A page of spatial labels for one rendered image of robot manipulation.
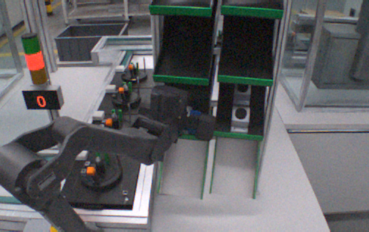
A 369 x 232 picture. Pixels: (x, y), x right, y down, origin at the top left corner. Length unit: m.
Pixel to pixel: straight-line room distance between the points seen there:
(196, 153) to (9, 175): 0.63
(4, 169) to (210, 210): 0.78
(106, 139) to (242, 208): 0.69
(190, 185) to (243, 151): 0.19
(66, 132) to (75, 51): 2.51
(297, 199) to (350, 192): 0.93
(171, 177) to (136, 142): 0.40
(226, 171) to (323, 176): 1.00
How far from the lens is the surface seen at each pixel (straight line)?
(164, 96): 0.57
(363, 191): 2.07
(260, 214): 1.06
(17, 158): 0.38
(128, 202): 0.93
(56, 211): 0.45
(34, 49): 0.97
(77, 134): 0.41
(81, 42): 2.86
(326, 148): 1.70
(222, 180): 0.92
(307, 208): 1.12
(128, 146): 0.51
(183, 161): 0.91
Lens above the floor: 1.67
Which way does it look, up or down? 33 degrees down
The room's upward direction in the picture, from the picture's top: straight up
